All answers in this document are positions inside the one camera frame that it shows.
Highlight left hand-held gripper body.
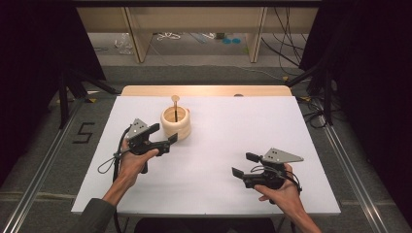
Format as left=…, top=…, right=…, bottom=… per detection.
left=124, top=117, right=172, bottom=175

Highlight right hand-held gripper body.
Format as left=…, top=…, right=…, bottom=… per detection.
left=242, top=148, right=305, bottom=205

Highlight cream ribbed holder cup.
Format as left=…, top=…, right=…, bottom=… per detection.
left=159, top=105, right=192, bottom=142

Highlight makeup brush with black handle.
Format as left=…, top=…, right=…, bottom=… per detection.
left=170, top=94, right=182, bottom=123

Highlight person's left hand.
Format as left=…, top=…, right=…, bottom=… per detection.
left=118, top=139, right=160, bottom=191

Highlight person's right hand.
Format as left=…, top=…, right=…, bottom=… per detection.
left=254, top=163, right=305, bottom=217

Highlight white table board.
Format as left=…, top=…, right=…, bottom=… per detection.
left=71, top=95, right=342, bottom=216

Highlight light wooden table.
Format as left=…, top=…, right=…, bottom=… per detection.
left=120, top=84, right=293, bottom=97

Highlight person's dark clothing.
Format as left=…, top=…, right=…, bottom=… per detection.
left=134, top=216, right=276, bottom=233

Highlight black metal stand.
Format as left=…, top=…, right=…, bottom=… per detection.
left=285, top=59, right=334, bottom=126
left=57, top=68, right=119, bottom=130

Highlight clear plastic bag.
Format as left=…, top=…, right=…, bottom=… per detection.
left=114, top=32, right=134, bottom=55

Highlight black curtain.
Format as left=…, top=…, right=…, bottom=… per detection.
left=299, top=0, right=412, bottom=227
left=0, top=0, right=108, bottom=190

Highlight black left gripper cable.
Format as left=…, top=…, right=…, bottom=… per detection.
left=97, top=126, right=130, bottom=233

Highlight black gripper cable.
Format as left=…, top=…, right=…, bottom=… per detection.
left=251, top=164, right=304, bottom=196
left=97, top=126, right=130, bottom=233

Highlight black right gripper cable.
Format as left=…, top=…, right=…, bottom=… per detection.
left=251, top=164, right=304, bottom=196

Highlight black floor cables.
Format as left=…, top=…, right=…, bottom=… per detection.
left=297, top=96, right=328, bottom=129

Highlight aluminium floor rail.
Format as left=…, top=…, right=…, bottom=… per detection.
left=1, top=100, right=84, bottom=233
left=314, top=100, right=385, bottom=233

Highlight white cord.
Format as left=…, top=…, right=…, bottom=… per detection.
left=155, top=31, right=182, bottom=42

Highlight light wooden desk frame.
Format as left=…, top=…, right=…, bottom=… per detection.
left=76, top=6, right=320, bottom=64

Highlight bundle of hanging black cables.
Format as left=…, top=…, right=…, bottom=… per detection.
left=260, top=6, right=309, bottom=79

